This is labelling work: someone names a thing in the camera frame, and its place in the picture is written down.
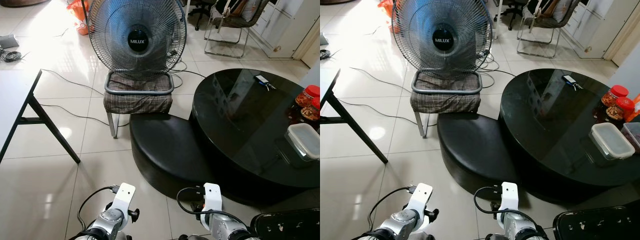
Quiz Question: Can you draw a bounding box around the black fan power cable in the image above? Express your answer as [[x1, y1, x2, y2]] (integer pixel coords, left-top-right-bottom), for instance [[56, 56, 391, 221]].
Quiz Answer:
[[338, 52, 517, 126], [39, 60, 207, 127]]

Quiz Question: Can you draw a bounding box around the clear plastic box white lid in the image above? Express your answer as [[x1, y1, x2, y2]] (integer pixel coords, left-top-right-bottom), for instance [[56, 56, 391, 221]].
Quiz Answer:
[[284, 122, 321, 162], [589, 122, 636, 161]]

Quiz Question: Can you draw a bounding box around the clear open plastic box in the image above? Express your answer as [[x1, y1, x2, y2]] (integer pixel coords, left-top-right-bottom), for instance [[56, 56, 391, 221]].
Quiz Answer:
[[621, 122, 640, 152]]

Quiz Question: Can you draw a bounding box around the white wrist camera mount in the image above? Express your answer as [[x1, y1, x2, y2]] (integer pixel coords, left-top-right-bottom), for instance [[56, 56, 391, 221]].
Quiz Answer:
[[498, 182, 521, 232], [199, 183, 224, 232], [403, 182, 434, 218], [104, 182, 137, 217]]

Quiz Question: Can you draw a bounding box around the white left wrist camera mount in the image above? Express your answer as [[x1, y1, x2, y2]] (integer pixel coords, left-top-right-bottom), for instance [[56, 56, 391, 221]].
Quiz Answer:
[[403, 182, 434, 218], [104, 182, 137, 217]]

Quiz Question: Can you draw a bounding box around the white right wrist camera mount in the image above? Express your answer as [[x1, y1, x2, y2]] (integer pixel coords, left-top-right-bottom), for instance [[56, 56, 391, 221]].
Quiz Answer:
[[498, 182, 521, 232], [199, 183, 224, 232]]

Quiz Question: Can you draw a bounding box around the checked cushion metal stool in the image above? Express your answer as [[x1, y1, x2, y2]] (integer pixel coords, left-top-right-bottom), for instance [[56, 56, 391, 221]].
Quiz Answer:
[[409, 70, 484, 139], [103, 70, 175, 140]]

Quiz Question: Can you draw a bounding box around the red lidded snack jar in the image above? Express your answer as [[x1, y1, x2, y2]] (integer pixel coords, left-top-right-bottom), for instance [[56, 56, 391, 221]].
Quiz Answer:
[[601, 84, 630, 109], [301, 97, 321, 122], [606, 96, 636, 122], [295, 84, 321, 109]]

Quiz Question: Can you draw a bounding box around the black round glass table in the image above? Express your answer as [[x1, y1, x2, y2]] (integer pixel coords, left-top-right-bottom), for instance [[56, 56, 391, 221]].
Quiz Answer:
[[498, 68, 640, 206], [191, 68, 321, 207]]

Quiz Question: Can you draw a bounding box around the black glossy chair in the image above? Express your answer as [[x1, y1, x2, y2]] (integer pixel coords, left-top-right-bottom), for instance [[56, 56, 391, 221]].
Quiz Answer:
[[552, 205, 640, 240], [249, 207, 321, 240]]

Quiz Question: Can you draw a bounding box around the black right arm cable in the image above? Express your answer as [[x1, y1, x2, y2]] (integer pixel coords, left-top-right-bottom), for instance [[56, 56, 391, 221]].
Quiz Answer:
[[176, 186, 242, 227], [473, 185, 538, 227]]

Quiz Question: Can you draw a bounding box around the white cabinet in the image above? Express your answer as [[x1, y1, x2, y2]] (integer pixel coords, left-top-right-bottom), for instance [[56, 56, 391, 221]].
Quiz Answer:
[[249, 0, 321, 60], [560, 0, 640, 60]]

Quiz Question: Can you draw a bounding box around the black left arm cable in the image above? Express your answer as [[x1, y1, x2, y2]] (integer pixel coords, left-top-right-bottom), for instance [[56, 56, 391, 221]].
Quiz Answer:
[[368, 185, 419, 234], [76, 185, 121, 234]]

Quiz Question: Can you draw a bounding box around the chrome frame cushioned chair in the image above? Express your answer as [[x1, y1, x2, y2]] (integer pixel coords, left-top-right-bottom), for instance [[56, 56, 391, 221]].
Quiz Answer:
[[516, 0, 582, 59], [203, 0, 271, 59]]

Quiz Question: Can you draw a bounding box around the black swivel office chair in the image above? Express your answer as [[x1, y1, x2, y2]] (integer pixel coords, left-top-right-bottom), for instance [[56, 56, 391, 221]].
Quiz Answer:
[[187, 0, 217, 32], [499, 0, 527, 32]]

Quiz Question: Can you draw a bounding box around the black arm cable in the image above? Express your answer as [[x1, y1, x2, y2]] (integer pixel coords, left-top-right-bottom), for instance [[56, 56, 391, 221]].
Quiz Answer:
[[76, 185, 121, 234], [176, 186, 242, 227], [368, 185, 419, 234], [473, 185, 538, 227]]

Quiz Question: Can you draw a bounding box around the white table with black legs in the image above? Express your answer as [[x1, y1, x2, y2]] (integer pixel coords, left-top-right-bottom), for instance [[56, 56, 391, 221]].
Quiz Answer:
[[0, 69, 81, 165]]

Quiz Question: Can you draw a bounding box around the orange plastic object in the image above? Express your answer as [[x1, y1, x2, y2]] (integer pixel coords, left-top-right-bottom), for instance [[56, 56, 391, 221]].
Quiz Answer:
[[625, 93, 640, 124]]

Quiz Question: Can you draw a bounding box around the orange plastic bag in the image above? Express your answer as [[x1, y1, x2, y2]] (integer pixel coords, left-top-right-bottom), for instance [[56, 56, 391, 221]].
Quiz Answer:
[[377, 0, 402, 34], [66, 0, 92, 36]]

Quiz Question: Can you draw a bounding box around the black low round bench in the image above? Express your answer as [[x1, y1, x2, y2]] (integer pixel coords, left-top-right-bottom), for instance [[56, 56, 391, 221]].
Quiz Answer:
[[129, 113, 236, 202], [437, 113, 543, 201]]

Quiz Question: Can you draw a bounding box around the black MILUX pedestal fan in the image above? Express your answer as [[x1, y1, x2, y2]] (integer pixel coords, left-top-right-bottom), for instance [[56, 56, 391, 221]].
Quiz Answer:
[[87, 0, 188, 82], [391, 0, 494, 82]]

